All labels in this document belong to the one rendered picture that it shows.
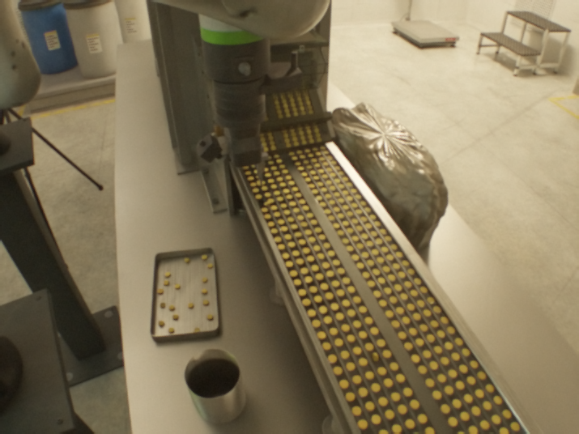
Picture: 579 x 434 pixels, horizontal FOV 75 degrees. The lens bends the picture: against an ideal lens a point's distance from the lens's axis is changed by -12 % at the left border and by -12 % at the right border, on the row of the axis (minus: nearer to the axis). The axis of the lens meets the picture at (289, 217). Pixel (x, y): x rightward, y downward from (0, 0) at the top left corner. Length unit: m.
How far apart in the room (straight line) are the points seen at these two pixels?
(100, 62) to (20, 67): 2.61
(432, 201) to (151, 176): 0.69
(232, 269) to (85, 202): 1.75
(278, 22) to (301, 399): 0.53
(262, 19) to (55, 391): 0.52
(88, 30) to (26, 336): 3.02
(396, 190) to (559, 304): 1.46
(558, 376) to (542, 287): 1.35
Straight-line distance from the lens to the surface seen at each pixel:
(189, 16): 1.09
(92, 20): 3.53
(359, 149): 0.88
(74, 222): 2.41
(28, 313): 0.74
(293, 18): 0.42
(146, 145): 1.27
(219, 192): 1.02
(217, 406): 0.63
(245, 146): 0.64
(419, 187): 0.80
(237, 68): 0.57
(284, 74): 0.62
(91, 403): 1.71
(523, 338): 0.85
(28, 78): 1.04
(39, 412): 0.64
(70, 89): 3.67
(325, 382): 0.54
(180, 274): 0.86
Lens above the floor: 1.43
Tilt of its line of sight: 42 degrees down
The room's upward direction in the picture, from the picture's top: straight up
